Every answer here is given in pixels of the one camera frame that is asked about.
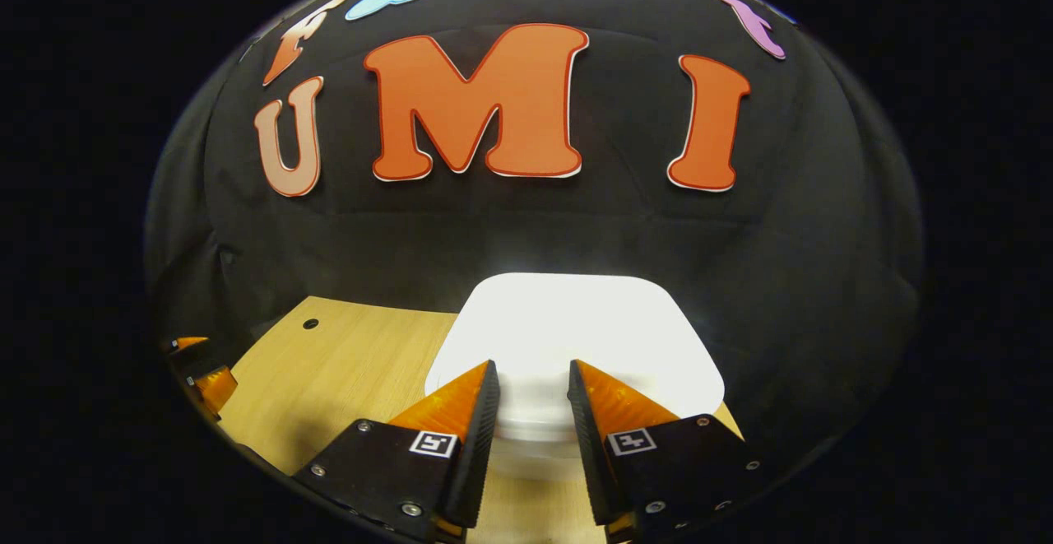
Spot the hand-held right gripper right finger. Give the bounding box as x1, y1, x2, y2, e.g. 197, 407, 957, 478
568, 359, 771, 544

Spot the black backdrop cloth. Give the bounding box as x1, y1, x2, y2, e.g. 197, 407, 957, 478
144, 0, 927, 464

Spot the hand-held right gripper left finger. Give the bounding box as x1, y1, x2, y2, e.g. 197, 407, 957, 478
292, 359, 502, 542

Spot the wooden desktop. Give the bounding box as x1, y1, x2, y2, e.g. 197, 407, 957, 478
216, 295, 746, 544

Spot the white desktop garbage bin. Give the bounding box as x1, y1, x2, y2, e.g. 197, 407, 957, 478
424, 272, 726, 484

